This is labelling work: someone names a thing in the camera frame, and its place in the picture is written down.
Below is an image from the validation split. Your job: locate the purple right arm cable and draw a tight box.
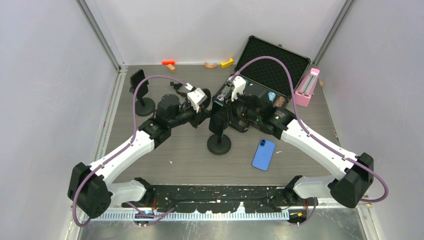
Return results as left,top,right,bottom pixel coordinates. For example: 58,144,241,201
231,55,389,228

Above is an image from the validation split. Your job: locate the brown chip stack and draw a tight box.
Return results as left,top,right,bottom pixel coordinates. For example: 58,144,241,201
273,96,286,108

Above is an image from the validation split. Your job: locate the pink metronome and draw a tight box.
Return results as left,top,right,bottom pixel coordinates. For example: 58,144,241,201
293,68,320,107

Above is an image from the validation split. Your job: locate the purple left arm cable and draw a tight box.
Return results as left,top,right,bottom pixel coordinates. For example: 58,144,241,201
72,74,195,228

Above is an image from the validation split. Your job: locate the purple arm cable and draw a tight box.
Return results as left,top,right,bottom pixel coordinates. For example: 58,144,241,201
72,74,195,228
231,55,389,228

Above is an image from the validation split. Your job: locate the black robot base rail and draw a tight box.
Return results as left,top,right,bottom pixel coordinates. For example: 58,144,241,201
120,183,319,215

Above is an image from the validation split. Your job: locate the orange wooden block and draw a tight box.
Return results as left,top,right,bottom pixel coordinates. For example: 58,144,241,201
161,60,176,65

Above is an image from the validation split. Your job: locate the light blue chip stack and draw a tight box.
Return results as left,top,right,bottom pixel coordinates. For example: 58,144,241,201
268,91,276,102

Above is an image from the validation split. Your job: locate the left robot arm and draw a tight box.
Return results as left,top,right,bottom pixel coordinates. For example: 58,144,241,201
67,89,211,219

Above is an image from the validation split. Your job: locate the small-clamp black phone stand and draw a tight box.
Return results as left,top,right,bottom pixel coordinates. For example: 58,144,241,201
170,81,212,109

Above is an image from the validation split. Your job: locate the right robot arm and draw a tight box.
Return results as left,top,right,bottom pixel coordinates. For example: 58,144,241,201
224,85,375,209

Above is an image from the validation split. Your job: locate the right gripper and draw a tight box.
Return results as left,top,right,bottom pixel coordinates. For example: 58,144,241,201
219,90,261,123

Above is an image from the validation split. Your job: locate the black smartphone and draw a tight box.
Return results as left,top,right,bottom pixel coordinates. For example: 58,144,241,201
129,69,149,99

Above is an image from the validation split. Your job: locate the dark green-edged smartphone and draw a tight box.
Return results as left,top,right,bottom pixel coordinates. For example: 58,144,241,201
208,101,229,137

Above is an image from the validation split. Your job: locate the brown wooden arch block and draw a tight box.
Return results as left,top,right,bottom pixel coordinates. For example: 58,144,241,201
203,62,218,69

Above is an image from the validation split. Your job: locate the blue smartphone face down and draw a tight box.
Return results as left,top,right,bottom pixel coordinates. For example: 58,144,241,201
251,139,276,172

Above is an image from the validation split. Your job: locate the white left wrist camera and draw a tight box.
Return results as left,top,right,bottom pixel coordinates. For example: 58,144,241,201
184,83,207,113

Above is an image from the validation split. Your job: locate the yellow wooden block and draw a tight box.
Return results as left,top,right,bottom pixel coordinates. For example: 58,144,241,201
220,58,234,69

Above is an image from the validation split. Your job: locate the tan wooden block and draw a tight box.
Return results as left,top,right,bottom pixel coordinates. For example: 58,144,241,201
167,64,176,72

